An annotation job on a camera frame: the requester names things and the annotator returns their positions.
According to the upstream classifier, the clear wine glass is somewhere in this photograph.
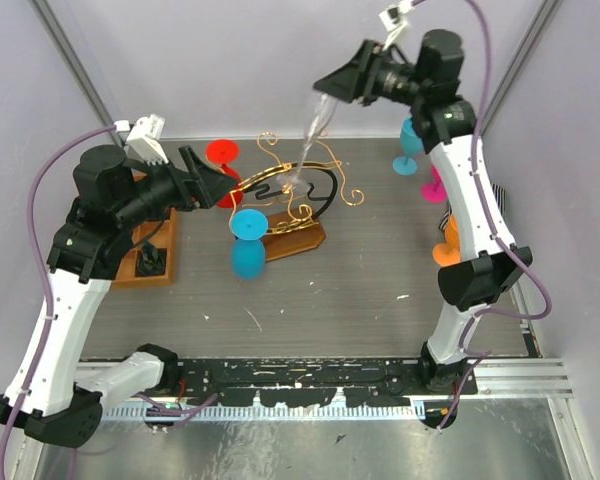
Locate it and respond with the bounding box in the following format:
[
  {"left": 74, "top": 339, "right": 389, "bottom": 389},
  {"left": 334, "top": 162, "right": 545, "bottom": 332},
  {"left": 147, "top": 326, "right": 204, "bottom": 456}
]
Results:
[{"left": 277, "top": 92, "right": 338, "bottom": 194}]

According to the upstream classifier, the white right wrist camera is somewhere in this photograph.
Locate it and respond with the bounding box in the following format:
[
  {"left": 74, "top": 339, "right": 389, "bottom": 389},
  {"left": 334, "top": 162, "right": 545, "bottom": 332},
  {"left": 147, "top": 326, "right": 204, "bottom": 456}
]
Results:
[{"left": 378, "top": 0, "right": 414, "bottom": 51}]

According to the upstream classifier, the aluminium frame rail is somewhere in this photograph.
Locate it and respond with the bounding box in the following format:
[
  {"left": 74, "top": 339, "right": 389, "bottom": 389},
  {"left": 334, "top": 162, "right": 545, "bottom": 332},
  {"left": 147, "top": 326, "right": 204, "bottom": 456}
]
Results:
[{"left": 103, "top": 358, "right": 573, "bottom": 427}]

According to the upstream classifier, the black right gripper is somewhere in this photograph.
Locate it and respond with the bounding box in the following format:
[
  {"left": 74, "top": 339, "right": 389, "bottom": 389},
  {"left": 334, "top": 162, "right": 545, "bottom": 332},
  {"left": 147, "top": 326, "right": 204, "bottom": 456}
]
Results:
[{"left": 313, "top": 38, "right": 428, "bottom": 107}]

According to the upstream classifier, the blue wine glass front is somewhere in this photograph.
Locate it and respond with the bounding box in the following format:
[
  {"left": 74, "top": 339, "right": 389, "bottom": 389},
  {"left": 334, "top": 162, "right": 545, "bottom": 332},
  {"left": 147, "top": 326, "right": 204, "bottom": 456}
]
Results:
[{"left": 230, "top": 209, "right": 268, "bottom": 279}]

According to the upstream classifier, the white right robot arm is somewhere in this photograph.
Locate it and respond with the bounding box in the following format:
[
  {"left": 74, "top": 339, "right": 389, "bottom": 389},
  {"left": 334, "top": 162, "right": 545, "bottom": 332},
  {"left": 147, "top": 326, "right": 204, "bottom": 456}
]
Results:
[{"left": 313, "top": 29, "right": 533, "bottom": 394}]

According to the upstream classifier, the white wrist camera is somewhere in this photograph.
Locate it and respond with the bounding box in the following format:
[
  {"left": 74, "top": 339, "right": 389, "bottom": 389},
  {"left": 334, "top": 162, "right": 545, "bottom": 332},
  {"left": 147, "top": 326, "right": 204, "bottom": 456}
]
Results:
[
  {"left": 378, "top": 0, "right": 414, "bottom": 51},
  {"left": 126, "top": 114, "right": 170, "bottom": 166}
]

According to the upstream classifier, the striped cloth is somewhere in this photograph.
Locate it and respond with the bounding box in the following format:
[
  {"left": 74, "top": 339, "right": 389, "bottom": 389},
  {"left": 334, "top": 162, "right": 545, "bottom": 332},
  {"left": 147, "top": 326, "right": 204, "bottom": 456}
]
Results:
[{"left": 438, "top": 183, "right": 506, "bottom": 232}]

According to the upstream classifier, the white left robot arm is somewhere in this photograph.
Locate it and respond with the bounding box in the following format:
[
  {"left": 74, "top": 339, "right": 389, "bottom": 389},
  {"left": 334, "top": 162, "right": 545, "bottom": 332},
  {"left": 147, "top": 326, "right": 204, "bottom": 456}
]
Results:
[{"left": 0, "top": 145, "right": 238, "bottom": 448}]

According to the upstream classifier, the wooden compartment tray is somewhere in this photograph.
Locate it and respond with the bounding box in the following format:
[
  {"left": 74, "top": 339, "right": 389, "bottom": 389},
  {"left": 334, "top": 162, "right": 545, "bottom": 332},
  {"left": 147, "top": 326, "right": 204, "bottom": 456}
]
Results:
[{"left": 110, "top": 172, "right": 181, "bottom": 290}]

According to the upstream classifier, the orange wine glass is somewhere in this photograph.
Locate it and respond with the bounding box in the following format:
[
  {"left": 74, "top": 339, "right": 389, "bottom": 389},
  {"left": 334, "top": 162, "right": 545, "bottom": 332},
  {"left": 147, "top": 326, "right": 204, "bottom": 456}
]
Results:
[{"left": 432, "top": 215, "right": 461, "bottom": 267}]

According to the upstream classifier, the magenta wine glass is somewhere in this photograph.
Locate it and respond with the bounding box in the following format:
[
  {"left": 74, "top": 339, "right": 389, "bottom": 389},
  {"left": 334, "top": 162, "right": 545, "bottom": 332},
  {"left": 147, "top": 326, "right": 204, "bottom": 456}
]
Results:
[{"left": 421, "top": 166, "right": 447, "bottom": 204}]

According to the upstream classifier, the gold wire wine glass rack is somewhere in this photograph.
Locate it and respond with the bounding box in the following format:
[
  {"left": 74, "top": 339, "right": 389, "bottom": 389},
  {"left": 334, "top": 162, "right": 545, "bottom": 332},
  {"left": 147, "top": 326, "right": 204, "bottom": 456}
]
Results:
[{"left": 230, "top": 131, "right": 365, "bottom": 263}]

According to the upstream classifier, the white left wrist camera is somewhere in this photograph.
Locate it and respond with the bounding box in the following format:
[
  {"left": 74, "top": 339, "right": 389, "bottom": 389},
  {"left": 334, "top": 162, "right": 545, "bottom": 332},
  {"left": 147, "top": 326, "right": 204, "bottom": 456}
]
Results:
[{"left": 126, "top": 114, "right": 170, "bottom": 166}]

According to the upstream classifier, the light blue wine glass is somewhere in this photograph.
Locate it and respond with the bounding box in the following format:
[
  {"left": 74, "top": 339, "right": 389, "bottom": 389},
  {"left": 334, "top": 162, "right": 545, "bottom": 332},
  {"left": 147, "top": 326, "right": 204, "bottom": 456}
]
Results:
[{"left": 392, "top": 118, "right": 424, "bottom": 176}]

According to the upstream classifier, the red wine glass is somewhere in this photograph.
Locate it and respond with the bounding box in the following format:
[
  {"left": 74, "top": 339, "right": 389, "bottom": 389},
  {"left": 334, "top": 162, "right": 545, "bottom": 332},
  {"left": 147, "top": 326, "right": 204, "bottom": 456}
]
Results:
[{"left": 205, "top": 139, "right": 243, "bottom": 209}]

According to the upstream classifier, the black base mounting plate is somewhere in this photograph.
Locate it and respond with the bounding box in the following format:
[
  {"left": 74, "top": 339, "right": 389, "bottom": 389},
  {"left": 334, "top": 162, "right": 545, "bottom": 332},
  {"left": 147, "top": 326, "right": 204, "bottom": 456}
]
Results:
[{"left": 119, "top": 357, "right": 481, "bottom": 409}]

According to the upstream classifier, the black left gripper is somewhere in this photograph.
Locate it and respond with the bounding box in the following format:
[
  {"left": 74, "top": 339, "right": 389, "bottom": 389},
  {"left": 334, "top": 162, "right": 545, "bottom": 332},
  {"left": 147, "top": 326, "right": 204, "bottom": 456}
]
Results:
[{"left": 117, "top": 144, "right": 240, "bottom": 229}]

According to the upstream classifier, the black coiled item in tray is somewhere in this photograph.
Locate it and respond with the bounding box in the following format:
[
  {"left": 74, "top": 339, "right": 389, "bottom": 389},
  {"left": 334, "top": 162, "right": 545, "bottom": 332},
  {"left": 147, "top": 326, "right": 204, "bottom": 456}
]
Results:
[{"left": 135, "top": 242, "right": 167, "bottom": 277}]

